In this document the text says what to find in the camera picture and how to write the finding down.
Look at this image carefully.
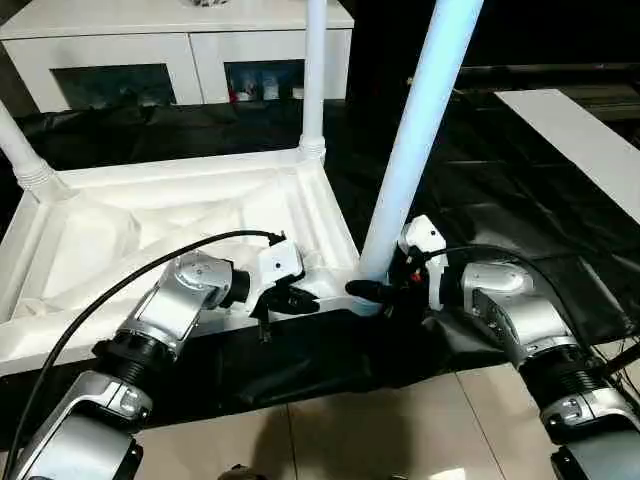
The white flat panel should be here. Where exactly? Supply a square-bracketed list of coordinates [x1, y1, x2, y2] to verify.
[493, 88, 640, 224]

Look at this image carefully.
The black work mat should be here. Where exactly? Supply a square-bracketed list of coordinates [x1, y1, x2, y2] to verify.
[0, 99, 640, 431]

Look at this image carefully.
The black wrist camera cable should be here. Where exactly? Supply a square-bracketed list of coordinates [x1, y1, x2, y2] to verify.
[414, 244, 640, 396]
[9, 228, 289, 480]

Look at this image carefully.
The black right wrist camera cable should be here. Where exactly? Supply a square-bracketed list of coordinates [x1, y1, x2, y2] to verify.
[414, 244, 640, 396]

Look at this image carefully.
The white glass-door cabinet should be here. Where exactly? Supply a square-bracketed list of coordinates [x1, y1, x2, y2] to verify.
[0, 0, 356, 114]

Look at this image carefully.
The black left wrist camera cable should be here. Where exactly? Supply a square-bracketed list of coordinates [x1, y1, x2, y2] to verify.
[9, 228, 289, 480]

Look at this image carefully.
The white plastic table top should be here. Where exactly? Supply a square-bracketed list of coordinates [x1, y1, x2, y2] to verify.
[0, 149, 391, 377]

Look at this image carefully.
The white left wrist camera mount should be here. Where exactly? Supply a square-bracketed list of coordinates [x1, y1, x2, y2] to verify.
[247, 239, 307, 321]

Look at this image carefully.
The dark thin rod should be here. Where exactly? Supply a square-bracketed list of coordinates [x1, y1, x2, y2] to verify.
[607, 339, 640, 371]

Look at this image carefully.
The white plastic table leg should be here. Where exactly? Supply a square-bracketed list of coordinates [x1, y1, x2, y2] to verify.
[298, 0, 329, 164]
[358, 0, 485, 281]
[0, 99, 70, 201]

